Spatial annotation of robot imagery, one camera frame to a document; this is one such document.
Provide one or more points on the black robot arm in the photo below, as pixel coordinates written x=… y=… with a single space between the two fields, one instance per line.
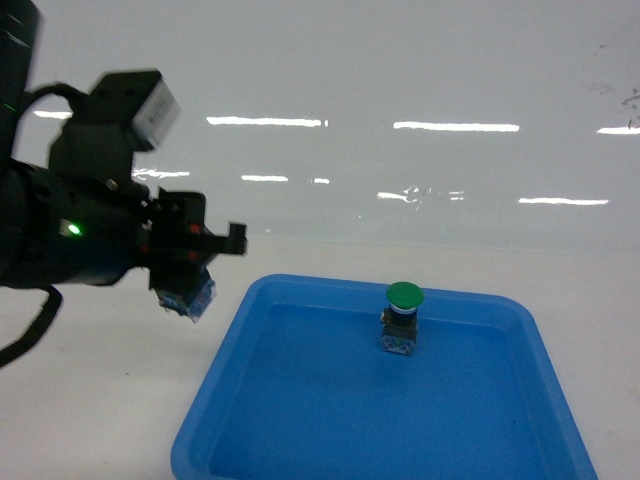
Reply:
x=19 y=31

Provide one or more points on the blue plastic tray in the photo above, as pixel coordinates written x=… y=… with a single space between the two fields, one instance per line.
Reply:
x=302 y=389

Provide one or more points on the white whiteboard panel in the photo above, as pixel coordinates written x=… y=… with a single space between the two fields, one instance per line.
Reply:
x=489 y=124

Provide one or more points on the green push button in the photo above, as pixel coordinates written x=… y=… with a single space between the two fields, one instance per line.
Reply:
x=400 y=318

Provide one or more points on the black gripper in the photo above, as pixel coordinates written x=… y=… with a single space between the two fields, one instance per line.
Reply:
x=76 y=220

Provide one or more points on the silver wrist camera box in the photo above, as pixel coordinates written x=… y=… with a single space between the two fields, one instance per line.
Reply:
x=155 y=116

